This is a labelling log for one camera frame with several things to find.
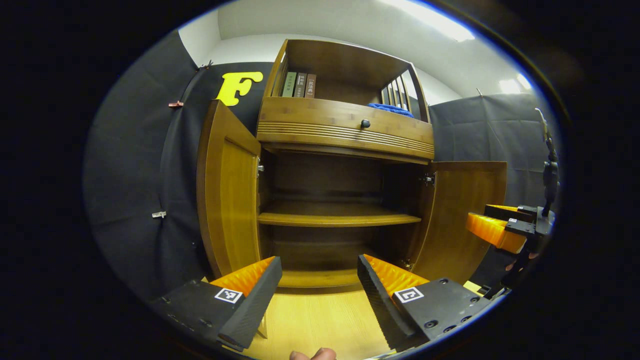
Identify small ceiling light panel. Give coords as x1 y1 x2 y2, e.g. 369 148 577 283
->
500 74 533 95

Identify wooden cabinet door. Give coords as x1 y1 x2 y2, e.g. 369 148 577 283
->
407 160 508 286
196 99 263 281

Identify black backdrop cloth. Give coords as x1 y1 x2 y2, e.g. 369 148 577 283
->
82 30 561 301

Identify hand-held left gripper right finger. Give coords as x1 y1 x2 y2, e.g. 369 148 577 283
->
356 253 493 352

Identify long ceiling light panel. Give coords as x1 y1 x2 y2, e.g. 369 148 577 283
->
380 0 476 42

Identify blue towel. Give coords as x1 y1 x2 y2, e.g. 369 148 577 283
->
368 102 415 119

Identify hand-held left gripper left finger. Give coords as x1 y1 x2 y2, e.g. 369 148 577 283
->
150 256 283 351

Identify wooden cabinet drawer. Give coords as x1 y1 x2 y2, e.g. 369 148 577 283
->
256 96 435 161

